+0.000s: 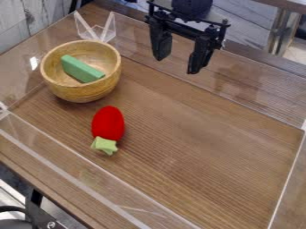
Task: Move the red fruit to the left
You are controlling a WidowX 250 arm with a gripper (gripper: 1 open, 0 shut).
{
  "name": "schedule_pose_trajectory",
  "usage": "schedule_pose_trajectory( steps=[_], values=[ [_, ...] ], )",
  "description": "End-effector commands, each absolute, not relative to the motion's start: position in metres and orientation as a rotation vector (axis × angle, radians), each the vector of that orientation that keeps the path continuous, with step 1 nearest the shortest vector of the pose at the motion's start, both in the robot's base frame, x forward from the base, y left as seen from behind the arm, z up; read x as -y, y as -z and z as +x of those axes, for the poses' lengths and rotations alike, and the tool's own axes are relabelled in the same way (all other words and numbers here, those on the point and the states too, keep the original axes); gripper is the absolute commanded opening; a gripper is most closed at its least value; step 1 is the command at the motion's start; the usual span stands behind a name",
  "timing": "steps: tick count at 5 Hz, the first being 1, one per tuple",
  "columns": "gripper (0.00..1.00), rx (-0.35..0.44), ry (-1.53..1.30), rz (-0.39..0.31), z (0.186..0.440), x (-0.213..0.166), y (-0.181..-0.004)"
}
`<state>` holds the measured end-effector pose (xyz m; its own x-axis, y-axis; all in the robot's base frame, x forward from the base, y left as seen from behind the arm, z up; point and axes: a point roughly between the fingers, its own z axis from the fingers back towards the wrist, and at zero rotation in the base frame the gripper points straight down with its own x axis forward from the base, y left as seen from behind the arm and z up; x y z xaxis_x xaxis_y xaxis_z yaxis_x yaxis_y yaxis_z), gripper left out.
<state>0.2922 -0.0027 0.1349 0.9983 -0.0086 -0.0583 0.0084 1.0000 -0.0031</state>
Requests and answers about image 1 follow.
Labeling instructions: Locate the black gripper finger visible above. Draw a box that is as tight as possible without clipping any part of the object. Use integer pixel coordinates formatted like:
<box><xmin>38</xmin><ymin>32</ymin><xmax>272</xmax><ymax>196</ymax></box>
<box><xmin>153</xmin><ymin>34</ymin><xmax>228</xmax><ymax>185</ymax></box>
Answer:
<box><xmin>149</xmin><ymin>25</ymin><xmax>172</xmax><ymax>61</ymax></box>
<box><xmin>187</xmin><ymin>36</ymin><xmax>213</xmax><ymax>74</ymax></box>

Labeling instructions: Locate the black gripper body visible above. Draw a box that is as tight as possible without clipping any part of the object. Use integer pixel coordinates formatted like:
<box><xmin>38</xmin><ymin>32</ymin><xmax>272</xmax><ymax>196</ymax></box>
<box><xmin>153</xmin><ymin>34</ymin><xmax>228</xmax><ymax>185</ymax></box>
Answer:
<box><xmin>144</xmin><ymin>0</ymin><xmax>232</xmax><ymax>50</ymax></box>

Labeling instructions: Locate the red plush strawberry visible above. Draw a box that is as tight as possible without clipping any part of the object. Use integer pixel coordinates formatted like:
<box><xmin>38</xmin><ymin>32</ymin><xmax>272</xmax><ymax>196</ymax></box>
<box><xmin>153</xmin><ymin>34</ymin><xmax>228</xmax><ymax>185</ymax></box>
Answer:
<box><xmin>90</xmin><ymin>106</ymin><xmax>124</xmax><ymax>156</ymax></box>

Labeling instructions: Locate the metal table leg background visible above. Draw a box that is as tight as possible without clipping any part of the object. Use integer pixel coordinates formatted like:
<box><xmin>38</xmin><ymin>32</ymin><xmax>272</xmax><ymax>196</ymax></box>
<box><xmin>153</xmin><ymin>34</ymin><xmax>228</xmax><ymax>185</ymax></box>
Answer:
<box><xmin>265</xmin><ymin>9</ymin><xmax>300</xmax><ymax>56</ymax></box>

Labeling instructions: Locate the wooden bowl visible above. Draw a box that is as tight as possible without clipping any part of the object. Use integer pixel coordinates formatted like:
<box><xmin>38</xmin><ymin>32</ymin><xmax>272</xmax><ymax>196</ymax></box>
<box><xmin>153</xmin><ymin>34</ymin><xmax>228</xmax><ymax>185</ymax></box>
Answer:
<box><xmin>40</xmin><ymin>40</ymin><xmax>120</xmax><ymax>103</ymax></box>

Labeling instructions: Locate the green rectangular block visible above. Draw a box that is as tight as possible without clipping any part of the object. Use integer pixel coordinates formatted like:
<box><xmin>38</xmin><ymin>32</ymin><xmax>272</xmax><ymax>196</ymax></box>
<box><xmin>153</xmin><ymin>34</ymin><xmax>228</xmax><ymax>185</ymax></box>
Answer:
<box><xmin>61</xmin><ymin>55</ymin><xmax>105</xmax><ymax>83</ymax></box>

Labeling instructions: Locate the clear acrylic tray wall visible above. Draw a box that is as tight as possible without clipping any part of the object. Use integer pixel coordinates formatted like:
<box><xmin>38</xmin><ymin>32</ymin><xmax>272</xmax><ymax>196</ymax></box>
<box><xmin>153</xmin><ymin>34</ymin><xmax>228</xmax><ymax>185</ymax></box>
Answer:
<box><xmin>0</xmin><ymin>6</ymin><xmax>306</xmax><ymax>229</ymax></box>

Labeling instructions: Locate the black table frame bracket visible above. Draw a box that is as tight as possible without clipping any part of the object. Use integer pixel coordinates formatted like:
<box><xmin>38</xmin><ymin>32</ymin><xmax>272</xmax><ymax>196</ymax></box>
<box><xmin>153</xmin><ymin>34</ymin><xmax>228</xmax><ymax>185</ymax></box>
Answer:
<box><xmin>25</xmin><ymin>190</ymin><xmax>66</xmax><ymax>229</ymax></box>

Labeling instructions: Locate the black cable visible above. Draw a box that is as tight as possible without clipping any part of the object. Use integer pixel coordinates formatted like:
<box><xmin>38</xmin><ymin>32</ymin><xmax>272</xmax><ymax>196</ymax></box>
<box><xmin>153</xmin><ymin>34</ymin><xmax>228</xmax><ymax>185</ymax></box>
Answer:
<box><xmin>0</xmin><ymin>205</ymin><xmax>28</xmax><ymax>223</ymax></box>

